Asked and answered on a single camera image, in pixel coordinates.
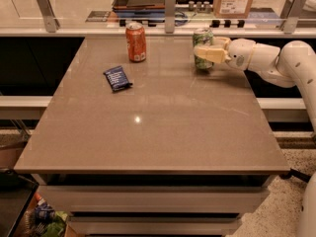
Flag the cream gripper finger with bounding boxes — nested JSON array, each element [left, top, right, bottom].
[[194, 45, 231, 63], [212, 37, 231, 49]]

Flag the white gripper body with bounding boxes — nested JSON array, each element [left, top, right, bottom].
[[226, 39, 256, 71]]

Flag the green soda can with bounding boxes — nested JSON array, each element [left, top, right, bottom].
[[193, 28, 213, 69]]

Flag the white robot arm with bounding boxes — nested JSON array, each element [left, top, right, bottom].
[[194, 38, 316, 131]]

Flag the orange soda can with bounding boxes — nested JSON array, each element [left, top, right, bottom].
[[125, 22, 146, 62]]

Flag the small metal cylinders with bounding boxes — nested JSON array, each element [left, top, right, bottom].
[[189, 1, 211, 14]]

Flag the cardboard box with label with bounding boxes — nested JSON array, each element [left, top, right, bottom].
[[213, 0, 253, 19]]

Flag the dark tray stack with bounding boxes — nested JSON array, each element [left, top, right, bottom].
[[112, 0, 166, 22]]

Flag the dark blue snack packet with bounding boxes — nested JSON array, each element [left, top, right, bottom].
[[104, 66, 132, 92]]

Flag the grey table drawer unit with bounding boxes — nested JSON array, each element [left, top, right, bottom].
[[33, 173, 276, 237]]

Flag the black bin with trash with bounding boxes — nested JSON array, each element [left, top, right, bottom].
[[0, 169, 67, 237]]

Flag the middle metal glass bracket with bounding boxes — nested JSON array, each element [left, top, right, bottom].
[[165, 0, 176, 34]]

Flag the metal glass bracket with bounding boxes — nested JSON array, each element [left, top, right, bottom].
[[37, 0, 60, 33], [280, 0, 307, 34], [165, 0, 176, 34]]

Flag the right metal glass bracket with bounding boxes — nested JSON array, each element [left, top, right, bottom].
[[280, 0, 307, 34]]

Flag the left metal glass bracket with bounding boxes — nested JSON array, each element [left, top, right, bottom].
[[37, 0, 60, 33]]

